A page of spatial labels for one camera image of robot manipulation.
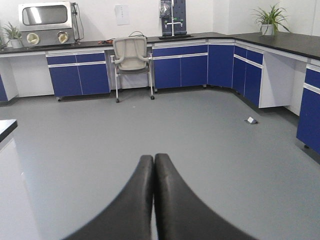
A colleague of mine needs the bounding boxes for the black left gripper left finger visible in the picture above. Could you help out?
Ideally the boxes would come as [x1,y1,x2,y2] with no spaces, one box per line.
[65,155,154,240]

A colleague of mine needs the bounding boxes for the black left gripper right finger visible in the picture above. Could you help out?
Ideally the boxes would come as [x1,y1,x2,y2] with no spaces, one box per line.
[154,153,254,240]

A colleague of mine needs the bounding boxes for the floor outlet box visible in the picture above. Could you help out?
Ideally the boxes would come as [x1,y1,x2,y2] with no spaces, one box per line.
[244,116,259,125]

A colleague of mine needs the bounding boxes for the black island bench corner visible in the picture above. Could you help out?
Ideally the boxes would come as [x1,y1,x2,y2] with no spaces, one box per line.
[0,119,18,150]

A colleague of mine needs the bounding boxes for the beige office chair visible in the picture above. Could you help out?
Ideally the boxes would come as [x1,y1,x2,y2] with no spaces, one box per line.
[110,32,155,103]

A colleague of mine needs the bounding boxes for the blue lab bench cabinets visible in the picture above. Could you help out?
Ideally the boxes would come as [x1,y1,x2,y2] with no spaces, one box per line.
[0,32,320,152]

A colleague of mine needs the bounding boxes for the black pegboard drying rack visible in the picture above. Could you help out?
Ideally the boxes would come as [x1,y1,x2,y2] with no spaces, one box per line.
[159,0,192,40]

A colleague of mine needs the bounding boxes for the stainless steel glove box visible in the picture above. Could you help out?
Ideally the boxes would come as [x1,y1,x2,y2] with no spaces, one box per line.
[18,1,84,48]

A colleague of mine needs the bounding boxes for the potted plant right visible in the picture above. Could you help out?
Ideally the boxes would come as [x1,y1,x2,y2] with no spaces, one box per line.
[253,3,291,36]

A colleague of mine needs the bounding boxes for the potted plant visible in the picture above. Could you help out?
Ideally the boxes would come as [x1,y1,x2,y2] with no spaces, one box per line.
[253,3,291,36]
[0,22,24,50]

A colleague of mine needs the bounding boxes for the potted plant left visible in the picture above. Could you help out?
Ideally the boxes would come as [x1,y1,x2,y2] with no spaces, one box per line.
[0,22,24,50]

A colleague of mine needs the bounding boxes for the white paper wall notice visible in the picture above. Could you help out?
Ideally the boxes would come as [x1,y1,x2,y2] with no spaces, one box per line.
[114,4,130,26]

